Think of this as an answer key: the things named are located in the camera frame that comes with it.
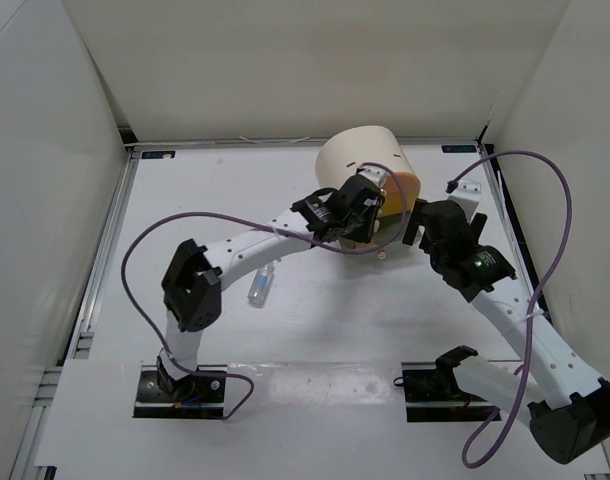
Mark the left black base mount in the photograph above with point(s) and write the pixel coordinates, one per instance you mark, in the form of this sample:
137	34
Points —
191	398

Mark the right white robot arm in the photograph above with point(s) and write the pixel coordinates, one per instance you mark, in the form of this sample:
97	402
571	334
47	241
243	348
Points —
561	399

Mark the pale bottom drawer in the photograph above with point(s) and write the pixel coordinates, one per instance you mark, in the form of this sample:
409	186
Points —
387	231

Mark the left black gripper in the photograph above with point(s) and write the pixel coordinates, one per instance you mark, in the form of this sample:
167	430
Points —
364	234

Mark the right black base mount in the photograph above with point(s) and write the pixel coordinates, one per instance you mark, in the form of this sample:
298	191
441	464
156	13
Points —
427	400

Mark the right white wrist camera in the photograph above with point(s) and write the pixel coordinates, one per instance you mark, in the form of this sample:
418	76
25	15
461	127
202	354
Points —
467	194

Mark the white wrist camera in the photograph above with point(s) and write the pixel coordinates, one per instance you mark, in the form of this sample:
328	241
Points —
467	194
376	175

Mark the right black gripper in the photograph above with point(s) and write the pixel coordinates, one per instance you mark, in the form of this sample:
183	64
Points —
415	223

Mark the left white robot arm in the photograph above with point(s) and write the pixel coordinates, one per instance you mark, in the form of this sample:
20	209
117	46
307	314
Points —
197	275

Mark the clear bottle blue label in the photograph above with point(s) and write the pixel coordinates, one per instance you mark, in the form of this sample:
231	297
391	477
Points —
261	286

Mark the cream round drawer cabinet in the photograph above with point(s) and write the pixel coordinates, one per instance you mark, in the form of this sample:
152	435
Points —
342	154

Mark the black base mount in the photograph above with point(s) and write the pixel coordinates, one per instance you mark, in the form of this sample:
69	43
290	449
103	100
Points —
427	400
191	398

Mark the yellow drawer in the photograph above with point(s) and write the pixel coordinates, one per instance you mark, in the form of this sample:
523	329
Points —
396	203

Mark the beige makeup sponge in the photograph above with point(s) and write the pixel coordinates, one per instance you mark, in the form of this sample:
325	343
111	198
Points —
357	246

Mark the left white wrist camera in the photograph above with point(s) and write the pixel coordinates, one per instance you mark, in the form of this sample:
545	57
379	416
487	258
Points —
376	175

